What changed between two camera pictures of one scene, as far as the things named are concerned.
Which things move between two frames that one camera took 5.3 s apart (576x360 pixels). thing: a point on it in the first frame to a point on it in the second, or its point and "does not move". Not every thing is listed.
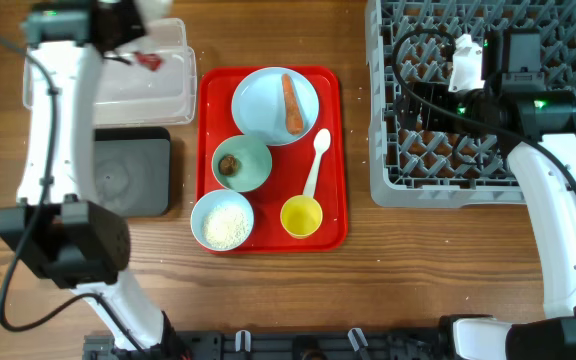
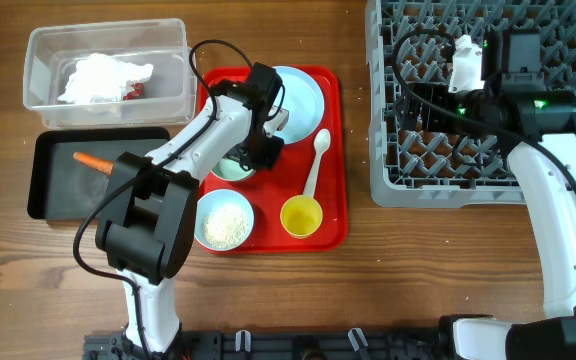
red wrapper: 151,62 to 138,92
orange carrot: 294,116 to 101,165
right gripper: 434,95 does not move
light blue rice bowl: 222,220 does not move
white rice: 225,226 does not move
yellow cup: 301,216 does not move
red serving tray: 290,163 does not move
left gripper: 137,28 to 266,159
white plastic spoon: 322,140 does not move
